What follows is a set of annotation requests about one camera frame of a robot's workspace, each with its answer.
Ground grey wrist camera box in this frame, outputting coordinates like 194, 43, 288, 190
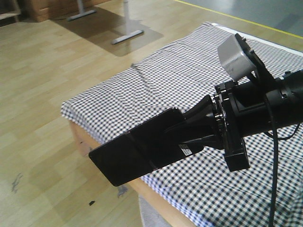
218, 33, 257, 81

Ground grey desk leg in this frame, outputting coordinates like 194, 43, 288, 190
66, 0, 96, 22

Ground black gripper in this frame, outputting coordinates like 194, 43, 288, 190
165, 81, 272, 172

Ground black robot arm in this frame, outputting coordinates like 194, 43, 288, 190
165, 71, 303, 172

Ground wooden cabinet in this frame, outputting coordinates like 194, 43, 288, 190
25, 0, 107, 22

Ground white desk leg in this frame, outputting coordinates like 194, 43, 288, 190
111, 0, 144, 45

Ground checkered bed sheet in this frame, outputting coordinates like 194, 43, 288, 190
61, 22, 303, 227

